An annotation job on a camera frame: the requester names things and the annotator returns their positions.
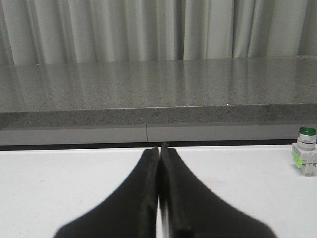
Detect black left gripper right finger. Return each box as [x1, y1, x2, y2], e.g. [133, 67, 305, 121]
[159, 143, 274, 238]

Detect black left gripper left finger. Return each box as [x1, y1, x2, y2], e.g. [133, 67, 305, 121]
[55, 147, 159, 238]

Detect grey stone counter ledge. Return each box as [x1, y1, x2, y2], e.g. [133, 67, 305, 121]
[0, 56, 317, 150]

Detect grey pleated curtain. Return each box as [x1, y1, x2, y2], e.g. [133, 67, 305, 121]
[0, 0, 317, 65]

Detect green pushbutton switch white body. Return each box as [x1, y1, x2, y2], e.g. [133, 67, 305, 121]
[292, 126, 317, 176]

